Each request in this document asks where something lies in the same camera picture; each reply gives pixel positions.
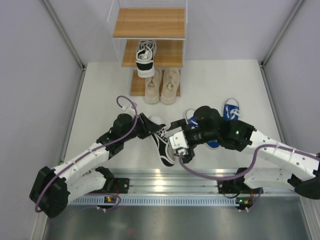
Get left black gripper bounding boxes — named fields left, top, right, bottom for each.
left=121, top=112, right=162, bottom=143

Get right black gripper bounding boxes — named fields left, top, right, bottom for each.
left=166, top=120, right=218, bottom=164

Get blue canvas sneaker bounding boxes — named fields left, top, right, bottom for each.
left=184, top=108, right=222, bottom=150
left=223, top=98, right=240, bottom=121

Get black white sneaker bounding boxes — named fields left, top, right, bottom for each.
left=135, top=39, right=157, bottom=78
left=148, top=115, right=175, bottom=167

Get beige platform sneaker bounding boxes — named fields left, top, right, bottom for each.
left=144, top=68, right=163, bottom=104
left=160, top=67, right=181, bottom=105

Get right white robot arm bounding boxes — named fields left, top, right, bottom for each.
left=167, top=106, right=320, bottom=200

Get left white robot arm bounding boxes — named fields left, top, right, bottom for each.
left=29, top=113, right=166, bottom=219

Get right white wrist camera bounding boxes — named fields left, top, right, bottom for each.
left=168, top=130, right=189, bottom=157

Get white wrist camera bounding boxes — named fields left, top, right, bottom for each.
left=168, top=130, right=189, bottom=157
left=121, top=104, right=137, bottom=113

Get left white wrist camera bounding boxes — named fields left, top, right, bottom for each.
left=121, top=104, right=137, bottom=113

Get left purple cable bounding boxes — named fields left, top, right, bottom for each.
left=33, top=95, right=139, bottom=213

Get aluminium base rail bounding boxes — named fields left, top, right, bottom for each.
left=109, top=166, right=295, bottom=196

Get slotted grey cable duct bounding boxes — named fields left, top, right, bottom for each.
left=70, top=195, right=253, bottom=207

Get white wire wooden shoe shelf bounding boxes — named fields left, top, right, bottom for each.
left=107, top=0, right=188, bottom=96

